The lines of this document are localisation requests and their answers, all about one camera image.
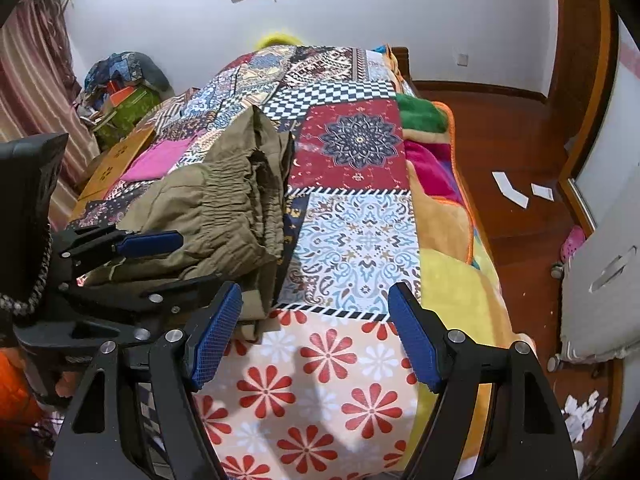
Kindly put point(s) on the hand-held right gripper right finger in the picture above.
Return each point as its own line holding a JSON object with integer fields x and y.
{"x": 415, "y": 340}

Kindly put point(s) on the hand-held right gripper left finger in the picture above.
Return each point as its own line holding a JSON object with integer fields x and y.
{"x": 215, "y": 337}

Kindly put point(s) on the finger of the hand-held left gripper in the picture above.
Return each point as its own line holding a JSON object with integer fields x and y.
{"x": 160, "y": 292}
{"x": 150, "y": 244}

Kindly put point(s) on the olive khaki pants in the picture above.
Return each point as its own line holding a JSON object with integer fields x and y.
{"x": 215, "y": 200}

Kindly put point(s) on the pink cloth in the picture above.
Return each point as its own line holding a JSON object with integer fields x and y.
{"x": 155, "y": 160}

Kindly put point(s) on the striped curtain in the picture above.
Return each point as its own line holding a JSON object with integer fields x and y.
{"x": 35, "y": 85}

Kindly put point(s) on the patchwork printed blanket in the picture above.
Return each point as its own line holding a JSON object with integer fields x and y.
{"x": 350, "y": 240}

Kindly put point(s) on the green box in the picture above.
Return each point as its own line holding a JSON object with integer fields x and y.
{"x": 130, "y": 115}

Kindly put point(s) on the colourful fleece blanket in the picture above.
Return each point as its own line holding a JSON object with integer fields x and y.
{"x": 450, "y": 220}

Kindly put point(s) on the orange box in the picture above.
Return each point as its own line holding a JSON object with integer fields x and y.
{"x": 121, "y": 96}

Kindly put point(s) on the pile of clothes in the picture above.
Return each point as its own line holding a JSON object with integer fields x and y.
{"x": 125, "y": 67}

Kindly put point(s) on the orange cloth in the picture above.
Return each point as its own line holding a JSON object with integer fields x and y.
{"x": 20, "y": 400}

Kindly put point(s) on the large white paper piece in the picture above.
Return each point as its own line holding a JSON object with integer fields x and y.
{"x": 510, "y": 190}

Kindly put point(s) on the heap of white paper scraps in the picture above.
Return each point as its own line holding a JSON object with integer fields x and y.
{"x": 582, "y": 415}

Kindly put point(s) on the pink slipper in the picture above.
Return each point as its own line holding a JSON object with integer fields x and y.
{"x": 572, "y": 245}

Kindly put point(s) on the grey wheeled case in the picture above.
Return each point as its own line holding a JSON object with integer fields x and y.
{"x": 600, "y": 300}

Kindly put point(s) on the small white paper piece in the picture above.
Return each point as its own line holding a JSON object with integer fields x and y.
{"x": 542, "y": 191}

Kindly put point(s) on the yellow plush item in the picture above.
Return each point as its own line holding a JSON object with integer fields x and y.
{"x": 280, "y": 39}

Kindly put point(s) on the wooden bed footboard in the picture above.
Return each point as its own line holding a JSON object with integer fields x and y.
{"x": 402, "y": 65}

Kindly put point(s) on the small blue item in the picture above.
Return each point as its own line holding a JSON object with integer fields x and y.
{"x": 381, "y": 50}

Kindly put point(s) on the wooden wardrobe with sliding doors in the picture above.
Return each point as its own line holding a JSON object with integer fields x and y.
{"x": 585, "y": 60}

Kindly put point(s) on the white wall socket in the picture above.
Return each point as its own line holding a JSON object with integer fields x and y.
{"x": 462, "y": 59}

